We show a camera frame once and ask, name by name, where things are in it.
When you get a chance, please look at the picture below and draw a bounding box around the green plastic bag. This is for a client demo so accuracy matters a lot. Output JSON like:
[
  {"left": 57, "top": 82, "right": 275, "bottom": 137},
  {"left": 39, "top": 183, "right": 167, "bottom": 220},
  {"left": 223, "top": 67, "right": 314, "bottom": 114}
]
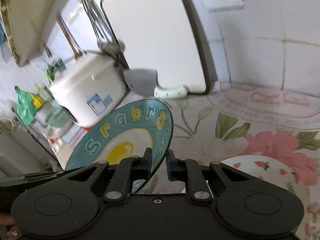
[{"left": 15, "top": 86, "right": 45, "bottom": 126}]

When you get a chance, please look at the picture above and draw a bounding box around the metal ladle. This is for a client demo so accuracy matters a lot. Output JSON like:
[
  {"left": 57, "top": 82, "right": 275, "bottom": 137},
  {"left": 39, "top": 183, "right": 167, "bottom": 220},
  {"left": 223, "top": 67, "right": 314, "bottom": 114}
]
[{"left": 80, "top": 0, "right": 125, "bottom": 55}]

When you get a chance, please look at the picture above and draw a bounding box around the white rice cooker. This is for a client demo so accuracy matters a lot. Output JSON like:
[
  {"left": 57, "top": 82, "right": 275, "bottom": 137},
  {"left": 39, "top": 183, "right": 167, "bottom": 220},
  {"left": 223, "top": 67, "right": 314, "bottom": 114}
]
[{"left": 49, "top": 54, "right": 126, "bottom": 128}]

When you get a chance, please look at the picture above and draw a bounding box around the floral table cloth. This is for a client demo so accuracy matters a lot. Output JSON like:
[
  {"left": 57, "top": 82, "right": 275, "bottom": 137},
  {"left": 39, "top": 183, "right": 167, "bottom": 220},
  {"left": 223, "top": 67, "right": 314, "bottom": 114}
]
[{"left": 130, "top": 81, "right": 320, "bottom": 240}]

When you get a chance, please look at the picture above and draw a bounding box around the steel cleaver white handle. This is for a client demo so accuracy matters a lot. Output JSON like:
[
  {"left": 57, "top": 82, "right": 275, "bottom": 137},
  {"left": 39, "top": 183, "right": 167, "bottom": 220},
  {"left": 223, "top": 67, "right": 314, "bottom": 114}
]
[{"left": 123, "top": 69, "right": 188, "bottom": 100}]

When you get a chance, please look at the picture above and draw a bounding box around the blue fried egg plate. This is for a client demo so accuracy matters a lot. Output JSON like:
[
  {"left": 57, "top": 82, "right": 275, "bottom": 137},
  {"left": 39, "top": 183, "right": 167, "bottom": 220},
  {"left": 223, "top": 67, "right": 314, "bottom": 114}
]
[{"left": 64, "top": 99, "right": 174, "bottom": 194}]

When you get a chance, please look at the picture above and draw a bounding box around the white cutting board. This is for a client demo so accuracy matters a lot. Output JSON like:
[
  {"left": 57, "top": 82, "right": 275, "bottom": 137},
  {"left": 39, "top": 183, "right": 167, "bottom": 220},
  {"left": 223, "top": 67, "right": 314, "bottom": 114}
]
[{"left": 100, "top": 0, "right": 211, "bottom": 95}]

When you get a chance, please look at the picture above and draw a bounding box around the white pink patterned plate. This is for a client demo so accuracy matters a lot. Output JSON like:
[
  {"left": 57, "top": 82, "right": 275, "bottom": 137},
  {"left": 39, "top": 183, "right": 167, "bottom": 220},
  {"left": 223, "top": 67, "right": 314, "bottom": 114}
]
[{"left": 221, "top": 155, "right": 311, "bottom": 239}]

